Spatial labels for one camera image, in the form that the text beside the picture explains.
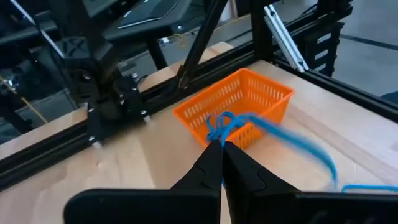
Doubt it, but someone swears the orange plastic basket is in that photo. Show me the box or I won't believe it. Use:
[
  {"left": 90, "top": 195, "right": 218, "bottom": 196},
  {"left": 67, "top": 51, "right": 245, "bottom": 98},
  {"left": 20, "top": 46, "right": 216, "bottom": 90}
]
[{"left": 173, "top": 67, "right": 295, "bottom": 150}]

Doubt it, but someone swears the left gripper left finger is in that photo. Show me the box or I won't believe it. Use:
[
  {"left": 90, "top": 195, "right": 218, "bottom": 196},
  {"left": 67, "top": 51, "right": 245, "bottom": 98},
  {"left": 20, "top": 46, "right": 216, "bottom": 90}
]
[{"left": 169, "top": 139, "right": 224, "bottom": 192}]

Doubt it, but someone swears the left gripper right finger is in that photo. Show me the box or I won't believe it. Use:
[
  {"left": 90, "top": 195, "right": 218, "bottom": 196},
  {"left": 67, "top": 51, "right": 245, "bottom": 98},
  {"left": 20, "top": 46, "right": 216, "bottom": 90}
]
[{"left": 223, "top": 141, "right": 300, "bottom": 224}]

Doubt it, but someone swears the yellow extension cord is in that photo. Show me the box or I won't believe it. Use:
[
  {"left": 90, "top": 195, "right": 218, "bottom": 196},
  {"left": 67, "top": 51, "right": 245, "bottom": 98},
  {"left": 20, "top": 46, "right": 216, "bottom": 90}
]
[{"left": 0, "top": 74, "right": 49, "bottom": 125}]

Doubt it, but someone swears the black box with white labels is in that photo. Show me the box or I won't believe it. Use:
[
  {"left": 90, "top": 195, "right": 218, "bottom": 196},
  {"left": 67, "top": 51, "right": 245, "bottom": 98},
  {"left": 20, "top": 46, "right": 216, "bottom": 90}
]
[{"left": 303, "top": 21, "right": 346, "bottom": 77}]

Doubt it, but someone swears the silver aluminium extrusion bar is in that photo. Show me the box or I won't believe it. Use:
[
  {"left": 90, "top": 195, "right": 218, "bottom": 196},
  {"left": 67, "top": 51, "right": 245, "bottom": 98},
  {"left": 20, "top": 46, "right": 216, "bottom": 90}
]
[{"left": 263, "top": 4, "right": 309, "bottom": 73}]

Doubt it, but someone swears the black aluminium table frame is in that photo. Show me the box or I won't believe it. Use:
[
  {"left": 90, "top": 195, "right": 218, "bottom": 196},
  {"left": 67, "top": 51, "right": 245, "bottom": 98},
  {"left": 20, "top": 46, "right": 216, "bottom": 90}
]
[{"left": 0, "top": 0, "right": 398, "bottom": 192}]

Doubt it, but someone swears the blue rope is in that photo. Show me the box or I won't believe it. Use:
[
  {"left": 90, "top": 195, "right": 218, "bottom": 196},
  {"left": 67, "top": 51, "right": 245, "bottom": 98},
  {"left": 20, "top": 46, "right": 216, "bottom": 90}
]
[{"left": 205, "top": 111, "right": 340, "bottom": 190}]

